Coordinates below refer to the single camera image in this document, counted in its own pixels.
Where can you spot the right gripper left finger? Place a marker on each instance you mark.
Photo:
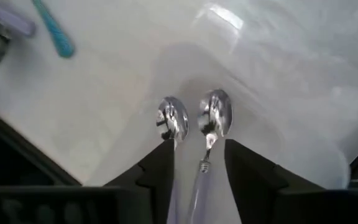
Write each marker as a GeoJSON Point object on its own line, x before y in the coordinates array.
{"type": "Point", "coordinates": [157, 174]}

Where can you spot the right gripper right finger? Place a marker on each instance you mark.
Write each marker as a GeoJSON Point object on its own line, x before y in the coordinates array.
{"type": "Point", "coordinates": [253, 180]}

